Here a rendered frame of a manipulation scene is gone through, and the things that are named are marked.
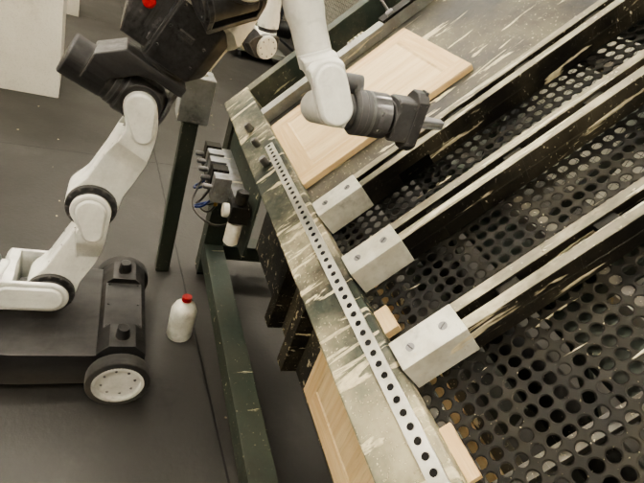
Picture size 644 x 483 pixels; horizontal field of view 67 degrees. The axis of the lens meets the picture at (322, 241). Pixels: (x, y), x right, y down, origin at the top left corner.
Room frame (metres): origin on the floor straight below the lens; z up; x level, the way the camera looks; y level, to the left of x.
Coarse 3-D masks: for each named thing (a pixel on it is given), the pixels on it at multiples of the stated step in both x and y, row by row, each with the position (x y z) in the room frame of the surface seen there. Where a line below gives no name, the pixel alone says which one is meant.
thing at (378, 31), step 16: (416, 0) 1.91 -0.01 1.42; (432, 0) 1.94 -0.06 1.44; (400, 16) 1.89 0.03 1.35; (368, 32) 1.88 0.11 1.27; (384, 32) 1.88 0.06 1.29; (352, 48) 1.83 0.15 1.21; (368, 48) 1.86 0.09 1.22; (304, 80) 1.79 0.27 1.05; (288, 96) 1.75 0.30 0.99; (272, 112) 1.73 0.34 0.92
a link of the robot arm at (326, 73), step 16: (304, 64) 0.88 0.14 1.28; (320, 64) 0.88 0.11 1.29; (336, 64) 0.89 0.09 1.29; (320, 80) 0.86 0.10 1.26; (336, 80) 0.88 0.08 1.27; (320, 96) 0.86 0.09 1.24; (336, 96) 0.87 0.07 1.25; (320, 112) 0.86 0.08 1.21; (336, 112) 0.87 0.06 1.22; (352, 112) 0.89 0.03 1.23
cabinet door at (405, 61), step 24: (384, 48) 1.76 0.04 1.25; (408, 48) 1.68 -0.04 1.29; (432, 48) 1.61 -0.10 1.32; (360, 72) 1.70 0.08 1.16; (384, 72) 1.63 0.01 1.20; (408, 72) 1.56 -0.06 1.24; (432, 72) 1.50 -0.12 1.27; (456, 72) 1.44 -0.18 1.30; (432, 96) 1.41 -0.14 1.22; (288, 120) 1.63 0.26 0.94; (288, 144) 1.50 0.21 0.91; (312, 144) 1.44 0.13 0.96; (336, 144) 1.39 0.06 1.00; (360, 144) 1.33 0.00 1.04; (312, 168) 1.32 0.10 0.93
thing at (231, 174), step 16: (208, 144) 1.60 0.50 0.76; (240, 144) 1.60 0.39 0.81; (208, 160) 1.52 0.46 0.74; (224, 160) 1.52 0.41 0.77; (240, 160) 1.55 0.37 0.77; (208, 176) 1.44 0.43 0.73; (224, 176) 1.40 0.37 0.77; (240, 176) 1.50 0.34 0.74; (208, 192) 1.43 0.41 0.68; (224, 192) 1.39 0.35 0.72; (240, 192) 1.29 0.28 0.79; (256, 192) 1.32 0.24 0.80; (224, 208) 1.27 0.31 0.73; (240, 208) 1.27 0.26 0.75; (256, 208) 1.28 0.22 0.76; (224, 224) 1.33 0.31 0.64; (240, 224) 1.28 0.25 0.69; (224, 240) 1.28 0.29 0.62; (240, 240) 1.34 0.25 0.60
